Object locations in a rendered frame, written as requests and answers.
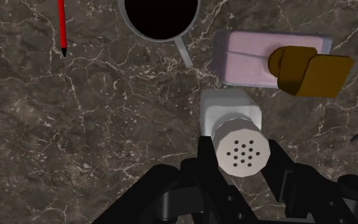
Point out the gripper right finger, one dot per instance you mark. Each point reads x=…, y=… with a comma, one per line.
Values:
x=309, y=192

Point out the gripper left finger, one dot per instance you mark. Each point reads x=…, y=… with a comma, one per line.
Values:
x=178, y=192

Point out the white salt shaker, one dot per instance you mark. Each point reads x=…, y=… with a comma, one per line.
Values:
x=231, y=114

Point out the pink sponge block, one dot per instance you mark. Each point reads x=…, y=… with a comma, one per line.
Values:
x=247, y=59

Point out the red pencil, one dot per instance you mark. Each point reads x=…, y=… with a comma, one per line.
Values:
x=62, y=24

